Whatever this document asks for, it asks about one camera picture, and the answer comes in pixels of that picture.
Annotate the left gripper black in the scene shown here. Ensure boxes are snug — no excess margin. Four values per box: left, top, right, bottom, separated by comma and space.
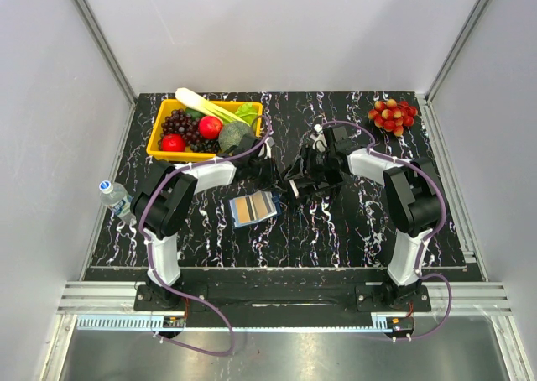
248, 155, 287, 193

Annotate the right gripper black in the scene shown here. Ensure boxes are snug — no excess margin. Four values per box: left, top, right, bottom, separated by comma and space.
284, 144, 335, 187

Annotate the black card tray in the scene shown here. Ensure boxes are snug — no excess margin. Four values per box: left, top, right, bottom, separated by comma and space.
282, 167, 344, 205

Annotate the gold credit card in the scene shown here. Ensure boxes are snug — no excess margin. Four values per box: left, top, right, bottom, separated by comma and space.
233, 196, 251, 227
251, 191, 274, 221

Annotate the blue card holder wallet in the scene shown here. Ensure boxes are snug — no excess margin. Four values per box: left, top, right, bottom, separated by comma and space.
229, 190, 281, 228

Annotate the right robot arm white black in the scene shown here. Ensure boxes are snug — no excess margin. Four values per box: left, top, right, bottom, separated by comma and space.
284, 121, 446, 311

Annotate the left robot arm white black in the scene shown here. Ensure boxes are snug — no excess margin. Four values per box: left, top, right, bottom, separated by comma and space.
131, 134, 276, 310

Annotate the green cantaloupe melon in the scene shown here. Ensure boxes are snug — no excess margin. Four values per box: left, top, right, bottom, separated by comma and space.
218, 121, 253, 152

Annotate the dark blue grape bunch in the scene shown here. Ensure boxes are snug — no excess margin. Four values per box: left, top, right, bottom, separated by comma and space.
190, 139, 221, 154

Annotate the green lettuce leaf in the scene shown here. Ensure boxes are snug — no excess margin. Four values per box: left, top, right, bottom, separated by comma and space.
234, 102, 258, 127

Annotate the red apple upper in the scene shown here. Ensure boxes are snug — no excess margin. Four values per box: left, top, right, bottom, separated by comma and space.
198, 116, 223, 140

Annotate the red apple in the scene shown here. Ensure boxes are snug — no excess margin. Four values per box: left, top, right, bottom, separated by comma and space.
160, 133, 185, 153
198, 116, 223, 140

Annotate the red lychee bunch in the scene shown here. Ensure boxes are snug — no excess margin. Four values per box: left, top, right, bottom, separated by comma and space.
367, 98, 419, 137

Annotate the green avocado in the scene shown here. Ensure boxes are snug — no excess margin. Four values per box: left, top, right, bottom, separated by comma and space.
185, 108, 204, 119

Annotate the red apple lower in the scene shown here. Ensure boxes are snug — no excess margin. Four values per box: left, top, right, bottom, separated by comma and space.
160, 133, 185, 153

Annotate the purple grape bunch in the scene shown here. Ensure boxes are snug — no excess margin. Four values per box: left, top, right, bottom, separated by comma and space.
160, 109, 201, 145

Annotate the white daikon radish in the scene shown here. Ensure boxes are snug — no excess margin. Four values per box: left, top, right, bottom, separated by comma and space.
175, 87, 242, 123

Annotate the yellow plastic bin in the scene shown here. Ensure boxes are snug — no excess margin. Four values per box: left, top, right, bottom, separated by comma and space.
146, 99, 263, 163

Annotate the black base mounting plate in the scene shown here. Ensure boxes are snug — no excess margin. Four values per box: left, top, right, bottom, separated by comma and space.
133, 268, 431, 331

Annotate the clear water bottle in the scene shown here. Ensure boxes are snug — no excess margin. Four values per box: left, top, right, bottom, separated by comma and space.
99, 180, 133, 226

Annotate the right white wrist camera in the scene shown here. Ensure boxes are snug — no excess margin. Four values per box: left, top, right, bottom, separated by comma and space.
310, 124, 327, 152

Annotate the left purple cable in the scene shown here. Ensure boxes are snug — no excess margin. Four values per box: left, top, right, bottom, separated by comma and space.
137, 114, 273, 356

